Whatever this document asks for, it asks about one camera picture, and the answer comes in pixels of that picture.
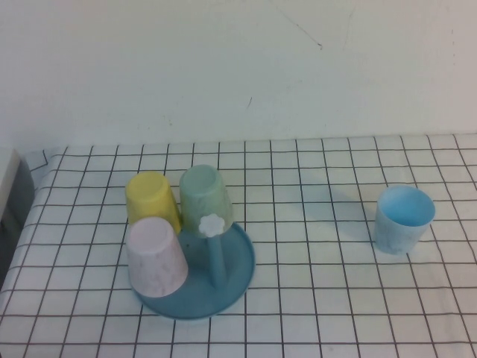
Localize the green plastic cup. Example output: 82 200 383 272
179 166 235 235

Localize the pink plastic cup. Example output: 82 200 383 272
125 216 189 299

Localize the blue cup stand tray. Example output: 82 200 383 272
130 214 257 320

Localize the light blue plastic cup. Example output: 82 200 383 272
374 186 436 256

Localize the yellow plastic cup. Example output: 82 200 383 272
124 171 183 233

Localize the dark grey side object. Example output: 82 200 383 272
2 160 35 235

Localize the white black grid tablecloth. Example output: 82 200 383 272
0 134 477 358

